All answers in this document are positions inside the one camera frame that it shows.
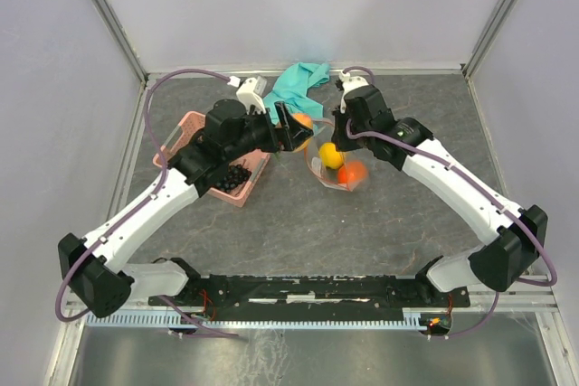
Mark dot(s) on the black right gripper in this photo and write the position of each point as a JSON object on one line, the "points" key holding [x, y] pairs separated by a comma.
{"points": [[341, 144]]}

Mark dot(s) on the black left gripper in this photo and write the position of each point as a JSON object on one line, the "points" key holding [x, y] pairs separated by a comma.
{"points": [[291, 135]]}

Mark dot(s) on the yellow lemon fruit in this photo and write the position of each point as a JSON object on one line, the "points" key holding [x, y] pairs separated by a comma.
{"points": [[330, 157]]}

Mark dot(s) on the orange tangerine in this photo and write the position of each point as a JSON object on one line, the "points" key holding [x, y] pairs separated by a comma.
{"points": [[352, 173]]}

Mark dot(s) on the clear zip top bag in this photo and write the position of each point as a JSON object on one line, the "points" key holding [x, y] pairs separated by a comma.
{"points": [[323, 129]]}

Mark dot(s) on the yellow orange peach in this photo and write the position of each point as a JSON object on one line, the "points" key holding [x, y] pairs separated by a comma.
{"points": [[303, 120]]}

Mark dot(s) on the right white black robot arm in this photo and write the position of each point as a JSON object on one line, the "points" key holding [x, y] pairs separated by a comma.
{"points": [[511, 237]]}

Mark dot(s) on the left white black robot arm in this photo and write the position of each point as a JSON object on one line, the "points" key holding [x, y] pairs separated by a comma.
{"points": [[96, 266]]}

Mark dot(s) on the teal cloth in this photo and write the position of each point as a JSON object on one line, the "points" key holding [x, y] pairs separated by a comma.
{"points": [[292, 86]]}

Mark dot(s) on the black grape cluster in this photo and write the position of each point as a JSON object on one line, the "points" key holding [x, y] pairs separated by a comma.
{"points": [[236, 176]]}

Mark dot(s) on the pink plastic basket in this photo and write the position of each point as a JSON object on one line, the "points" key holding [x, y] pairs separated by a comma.
{"points": [[255, 161]]}

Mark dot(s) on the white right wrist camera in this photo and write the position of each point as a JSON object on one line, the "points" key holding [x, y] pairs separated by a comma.
{"points": [[347, 83]]}

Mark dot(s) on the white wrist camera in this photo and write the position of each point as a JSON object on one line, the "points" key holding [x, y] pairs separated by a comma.
{"points": [[347, 83], [249, 92]]}

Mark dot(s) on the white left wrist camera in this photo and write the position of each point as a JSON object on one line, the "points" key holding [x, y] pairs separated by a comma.
{"points": [[249, 92]]}

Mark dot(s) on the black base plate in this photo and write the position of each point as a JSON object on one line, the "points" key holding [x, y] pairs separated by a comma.
{"points": [[314, 299]]}

